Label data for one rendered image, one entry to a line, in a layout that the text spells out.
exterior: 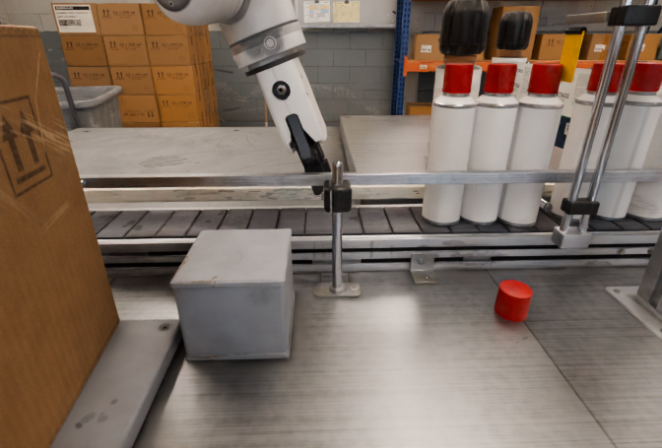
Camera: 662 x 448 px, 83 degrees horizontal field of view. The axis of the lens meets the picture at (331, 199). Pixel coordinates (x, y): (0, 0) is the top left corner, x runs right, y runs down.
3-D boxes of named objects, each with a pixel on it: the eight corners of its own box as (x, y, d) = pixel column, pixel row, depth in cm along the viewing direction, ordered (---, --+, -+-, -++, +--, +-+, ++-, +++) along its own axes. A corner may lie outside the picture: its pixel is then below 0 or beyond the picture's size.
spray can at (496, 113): (490, 211, 55) (517, 62, 47) (501, 226, 50) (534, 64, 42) (453, 209, 56) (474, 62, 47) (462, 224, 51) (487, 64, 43)
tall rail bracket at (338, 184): (345, 264, 51) (348, 146, 45) (350, 298, 44) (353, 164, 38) (321, 265, 51) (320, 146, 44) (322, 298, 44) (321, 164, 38)
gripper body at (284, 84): (299, 41, 39) (336, 141, 43) (302, 40, 48) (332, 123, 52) (232, 67, 39) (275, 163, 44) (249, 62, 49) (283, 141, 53)
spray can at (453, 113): (448, 209, 56) (468, 61, 48) (466, 224, 51) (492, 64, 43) (415, 212, 55) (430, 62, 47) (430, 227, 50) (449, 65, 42)
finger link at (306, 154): (306, 148, 41) (318, 166, 46) (289, 90, 43) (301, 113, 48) (296, 152, 41) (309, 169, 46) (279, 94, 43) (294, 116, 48)
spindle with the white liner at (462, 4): (460, 153, 83) (482, 0, 71) (476, 164, 75) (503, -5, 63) (421, 153, 83) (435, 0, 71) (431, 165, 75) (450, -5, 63)
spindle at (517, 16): (506, 118, 113) (525, 12, 102) (521, 124, 105) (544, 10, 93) (477, 118, 113) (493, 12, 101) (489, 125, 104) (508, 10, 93)
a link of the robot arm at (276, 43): (296, 18, 38) (306, 48, 39) (299, 22, 46) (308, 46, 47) (221, 48, 39) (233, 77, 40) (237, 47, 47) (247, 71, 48)
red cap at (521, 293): (525, 326, 40) (531, 300, 39) (491, 314, 42) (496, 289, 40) (528, 308, 43) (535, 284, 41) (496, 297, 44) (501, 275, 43)
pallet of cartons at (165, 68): (227, 141, 447) (212, 10, 393) (210, 161, 372) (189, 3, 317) (123, 142, 441) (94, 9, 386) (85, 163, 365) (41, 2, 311)
